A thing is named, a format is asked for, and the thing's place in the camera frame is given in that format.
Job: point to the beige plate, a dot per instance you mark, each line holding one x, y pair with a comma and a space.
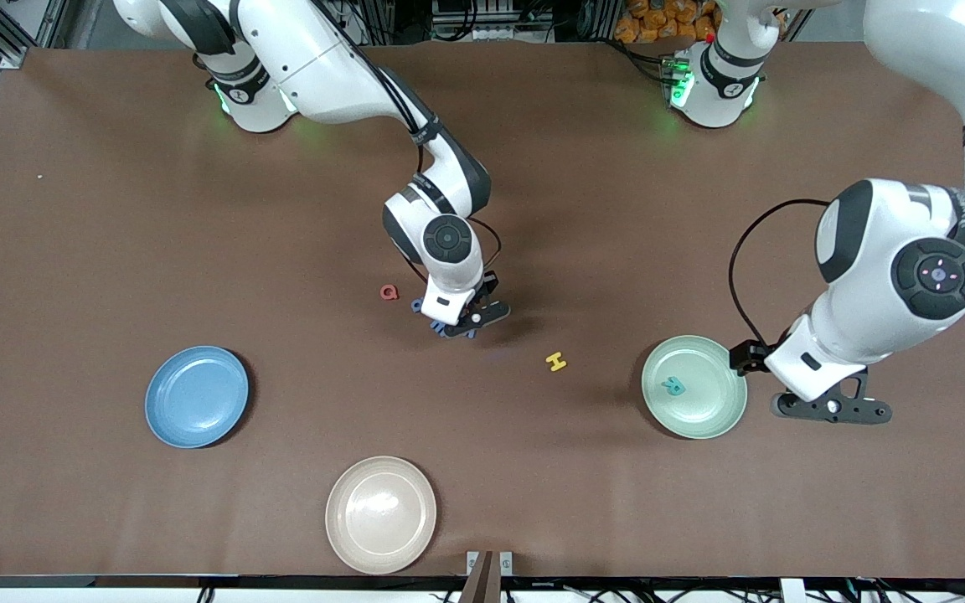
381, 515

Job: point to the orange bag of items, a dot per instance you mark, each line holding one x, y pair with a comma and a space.
658, 21

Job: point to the blue foam lowercase m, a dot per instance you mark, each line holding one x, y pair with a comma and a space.
438, 330

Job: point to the yellow foam letter H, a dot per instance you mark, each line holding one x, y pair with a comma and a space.
556, 362

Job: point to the table cover sheet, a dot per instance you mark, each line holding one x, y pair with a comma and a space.
533, 469

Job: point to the aluminium frame profile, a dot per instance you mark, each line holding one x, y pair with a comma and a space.
13, 57

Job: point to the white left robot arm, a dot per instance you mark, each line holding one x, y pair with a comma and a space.
868, 276

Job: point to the blue plate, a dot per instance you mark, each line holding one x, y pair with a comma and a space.
197, 397

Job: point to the teal foam letter R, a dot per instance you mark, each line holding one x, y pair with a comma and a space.
673, 386

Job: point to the metal equipment rack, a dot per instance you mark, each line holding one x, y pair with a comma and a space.
491, 21

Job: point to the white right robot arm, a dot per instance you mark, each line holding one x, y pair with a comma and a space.
323, 75

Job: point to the table edge mounting bracket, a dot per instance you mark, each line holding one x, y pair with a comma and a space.
487, 582

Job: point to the red foam letter Q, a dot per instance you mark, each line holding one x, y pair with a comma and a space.
382, 292

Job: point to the green plate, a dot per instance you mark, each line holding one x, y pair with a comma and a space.
700, 410

